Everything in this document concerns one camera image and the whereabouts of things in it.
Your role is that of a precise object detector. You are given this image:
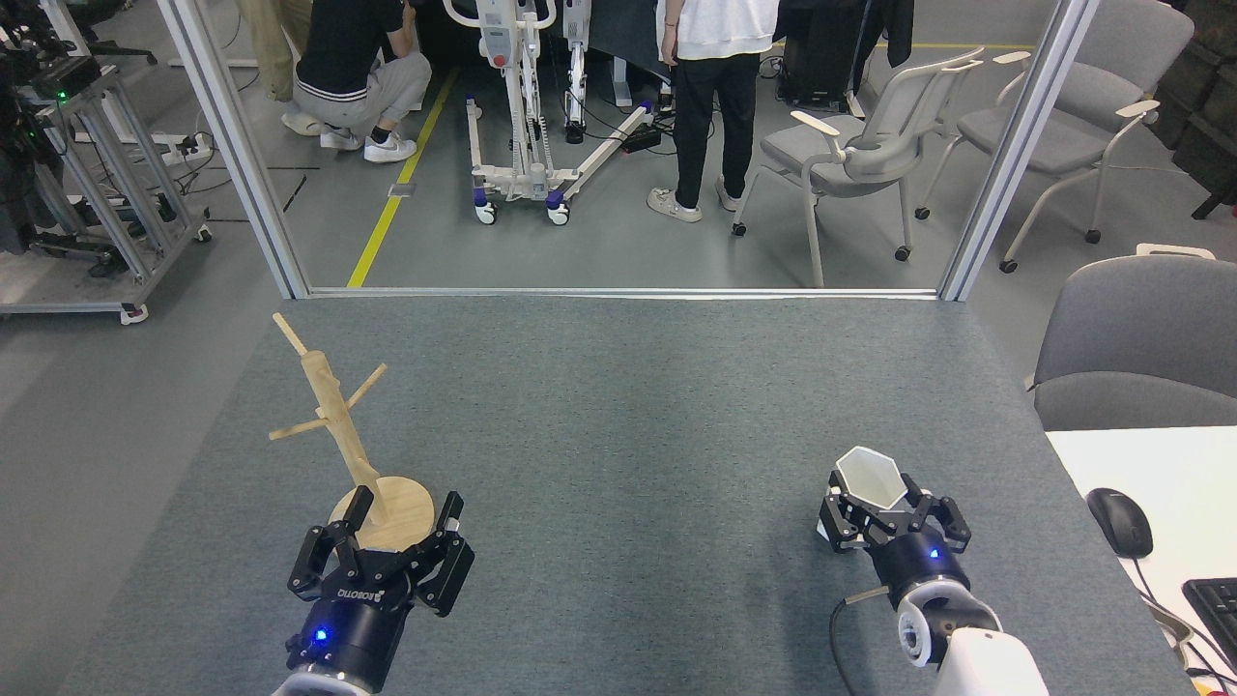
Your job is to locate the white wheeled stand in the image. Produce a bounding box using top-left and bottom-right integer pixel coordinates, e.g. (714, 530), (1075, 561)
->
(443, 0), (659, 228)

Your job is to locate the grey mesh-back chair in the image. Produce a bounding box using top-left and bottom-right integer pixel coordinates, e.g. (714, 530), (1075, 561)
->
(731, 46), (987, 289)

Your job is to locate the black keyboard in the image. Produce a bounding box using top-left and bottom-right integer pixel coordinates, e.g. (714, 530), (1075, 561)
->
(1182, 577), (1237, 670)

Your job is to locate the person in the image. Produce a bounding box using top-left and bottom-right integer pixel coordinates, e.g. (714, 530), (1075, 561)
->
(647, 0), (782, 224)
(280, 0), (433, 165)

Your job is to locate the large grey upholstered chair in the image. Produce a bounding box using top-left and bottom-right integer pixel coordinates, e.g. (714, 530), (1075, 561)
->
(1024, 245), (1237, 432)

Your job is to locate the black computer mouse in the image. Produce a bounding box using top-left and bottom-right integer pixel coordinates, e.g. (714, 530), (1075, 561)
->
(1086, 487), (1155, 560)

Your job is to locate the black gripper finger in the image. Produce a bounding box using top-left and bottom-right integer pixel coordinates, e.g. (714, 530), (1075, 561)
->
(819, 471), (886, 555)
(413, 491), (476, 618)
(287, 485), (375, 596)
(893, 473), (973, 555)

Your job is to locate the white power strip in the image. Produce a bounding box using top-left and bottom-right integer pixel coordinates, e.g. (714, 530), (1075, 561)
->
(145, 133), (215, 162)

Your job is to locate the grey padded armchair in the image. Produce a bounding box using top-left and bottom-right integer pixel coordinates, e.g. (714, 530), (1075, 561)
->
(913, 0), (1195, 275)

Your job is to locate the wooden cup rack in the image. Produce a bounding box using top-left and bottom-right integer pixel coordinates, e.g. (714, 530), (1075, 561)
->
(269, 312), (436, 554)

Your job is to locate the silver frame post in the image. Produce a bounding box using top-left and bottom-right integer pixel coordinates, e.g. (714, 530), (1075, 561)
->
(157, 0), (311, 301)
(936, 0), (1103, 303)

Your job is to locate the silver frame rail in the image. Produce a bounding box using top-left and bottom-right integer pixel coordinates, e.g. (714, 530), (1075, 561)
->
(307, 286), (940, 302)

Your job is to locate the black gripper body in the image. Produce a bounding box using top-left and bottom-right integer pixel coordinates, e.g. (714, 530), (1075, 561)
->
(287, 551), (417, 690)
(867, 529), (971, 611)

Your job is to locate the black case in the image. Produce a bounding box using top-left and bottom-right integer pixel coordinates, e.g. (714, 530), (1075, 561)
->
(777, 0), (871, 108)

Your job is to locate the white stand column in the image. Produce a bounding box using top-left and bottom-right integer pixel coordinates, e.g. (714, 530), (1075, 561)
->
(561, 0), (592, 146)

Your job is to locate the white desk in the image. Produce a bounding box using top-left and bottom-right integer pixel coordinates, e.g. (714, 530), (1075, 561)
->
(1046, 426), (1237, 696)

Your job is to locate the metal equipment cart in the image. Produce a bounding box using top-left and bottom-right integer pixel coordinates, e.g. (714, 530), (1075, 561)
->
(0, 0), (215, 327)

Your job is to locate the white faceted cup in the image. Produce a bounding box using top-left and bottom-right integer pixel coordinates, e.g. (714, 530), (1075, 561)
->
(817, 446), (910, 542)

